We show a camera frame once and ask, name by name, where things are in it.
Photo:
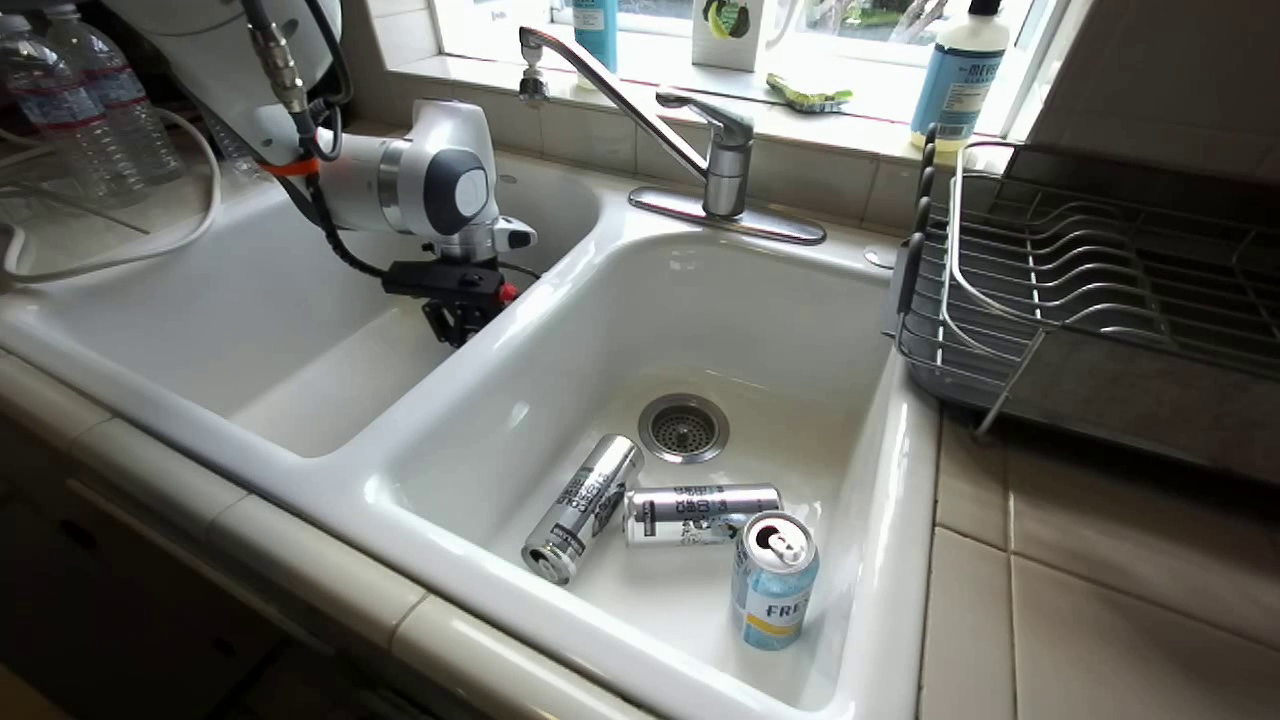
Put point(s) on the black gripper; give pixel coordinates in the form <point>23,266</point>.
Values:
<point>445,283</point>

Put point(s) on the white double basin sink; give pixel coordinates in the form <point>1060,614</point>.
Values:
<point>720,320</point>

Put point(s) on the chrome sink faucet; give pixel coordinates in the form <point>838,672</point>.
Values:
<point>725,166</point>

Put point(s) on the tall soap bottle teal label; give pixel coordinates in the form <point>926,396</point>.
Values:
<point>595,28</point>

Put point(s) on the clear plastic water bottle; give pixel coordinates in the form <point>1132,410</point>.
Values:
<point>32,115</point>
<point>121,115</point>

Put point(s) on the small soap bottle blue label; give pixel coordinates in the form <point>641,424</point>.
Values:
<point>957,83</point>

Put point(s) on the silver drink can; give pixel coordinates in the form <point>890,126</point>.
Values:
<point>580,504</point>
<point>703,512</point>

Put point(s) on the metal drain strainer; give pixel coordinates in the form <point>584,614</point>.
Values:
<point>683,424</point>

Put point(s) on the white sill container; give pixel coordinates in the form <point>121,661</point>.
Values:
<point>725,55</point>

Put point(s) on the blue drink can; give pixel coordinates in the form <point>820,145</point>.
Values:
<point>779,585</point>

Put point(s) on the green sponge cloth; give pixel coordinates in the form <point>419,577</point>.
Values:
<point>804,99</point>

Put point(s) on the dark base cabinet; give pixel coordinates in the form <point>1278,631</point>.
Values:
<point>104,614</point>

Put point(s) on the white window frame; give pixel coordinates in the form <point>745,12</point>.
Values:
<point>1043,55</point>

